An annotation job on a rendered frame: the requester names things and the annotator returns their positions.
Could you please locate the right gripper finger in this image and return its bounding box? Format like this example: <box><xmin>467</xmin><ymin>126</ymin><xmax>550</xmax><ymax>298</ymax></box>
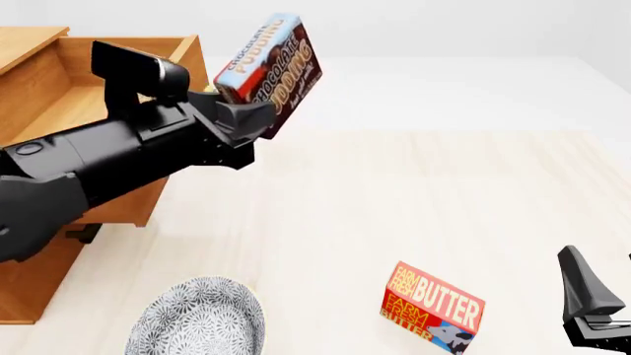
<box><xmin>556</xmin><ymin>244</ymin><xmax>627</xmax><ymax>320</ymax></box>

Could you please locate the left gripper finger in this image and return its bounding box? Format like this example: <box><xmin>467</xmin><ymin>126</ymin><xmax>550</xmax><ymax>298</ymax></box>
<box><xmin>216</xmin><ymin>100</ymin><xmax>278</xmax><ymax>143</ymax></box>

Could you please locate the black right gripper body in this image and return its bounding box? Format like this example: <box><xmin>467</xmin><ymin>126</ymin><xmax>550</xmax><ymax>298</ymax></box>
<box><xmin>562</xmin><ymin>309</ymin><xmax>631</xmax><ymax>351</ymax></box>

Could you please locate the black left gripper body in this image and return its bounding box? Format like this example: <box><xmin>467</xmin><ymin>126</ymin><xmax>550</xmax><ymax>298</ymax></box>
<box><xmin>188</xmin><ymin>90</ymin><xmax>257</xmax><ymax>172</ymax></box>

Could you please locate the chocolate pudding box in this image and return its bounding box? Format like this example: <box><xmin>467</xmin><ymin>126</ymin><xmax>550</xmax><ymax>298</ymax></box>
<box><xmin>212</xmin><ymin>12</ymin><xmax>323</xmax><ymax>142</ymax></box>

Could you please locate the wooden cabinet drawer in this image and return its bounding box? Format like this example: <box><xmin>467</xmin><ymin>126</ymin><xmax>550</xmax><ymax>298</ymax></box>
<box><xmin>0</xmin><ymin>34</ymin><xmax>215</xmax><ymax>228</ymax></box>

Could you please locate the wooden cabinet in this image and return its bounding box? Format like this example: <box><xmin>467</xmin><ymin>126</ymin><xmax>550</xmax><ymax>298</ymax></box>
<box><xmin>0</xmin><ymin>26</ymin><xmax>105</xmax><ymax>326</ymax></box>

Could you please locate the red butter box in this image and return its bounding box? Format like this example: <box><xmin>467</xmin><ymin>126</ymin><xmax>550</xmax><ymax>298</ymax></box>
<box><xmin>379</xmin><ymin>260</ymin><xmax>487</xmax><ymax>355</ymax></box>

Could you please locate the patterned grey white bowl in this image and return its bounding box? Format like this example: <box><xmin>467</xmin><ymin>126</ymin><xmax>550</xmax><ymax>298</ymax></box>
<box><xmin>123</xmin><ymin>275</ymin><xmax>268</xmax><ymax>355</ymax></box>

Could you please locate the dark drawer handle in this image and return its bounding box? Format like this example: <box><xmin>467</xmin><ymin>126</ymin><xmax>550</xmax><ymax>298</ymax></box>
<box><xmin>64</xmin><ymin>222</ymin><xmax>104</xmax><ymax>246</ymax></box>

